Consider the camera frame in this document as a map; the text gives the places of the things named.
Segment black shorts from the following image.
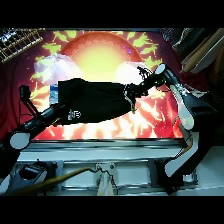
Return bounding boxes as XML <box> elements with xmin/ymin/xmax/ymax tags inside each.
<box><xmin>57</xmin><ymin>77</ymin><xmax>138</xmax><ymax>126</ymax></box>

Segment heap of clothes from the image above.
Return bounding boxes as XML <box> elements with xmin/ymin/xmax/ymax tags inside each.
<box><xmin>159</xmin><ymin>27</ymin><xmax>224</xmax><ymax>74</ymax></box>

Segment checked shirt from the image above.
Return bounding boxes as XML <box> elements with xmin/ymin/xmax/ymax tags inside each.
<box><xmin>0</xmin><ymin>27</ymin><xmax>47</xmax><ymax>64</ymax></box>

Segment silver frame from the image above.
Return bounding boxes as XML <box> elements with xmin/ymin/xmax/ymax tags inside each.
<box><xmin>6</xmin><ymin>138</ymin><xmax>224</xmax><ymax>197</ymax></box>

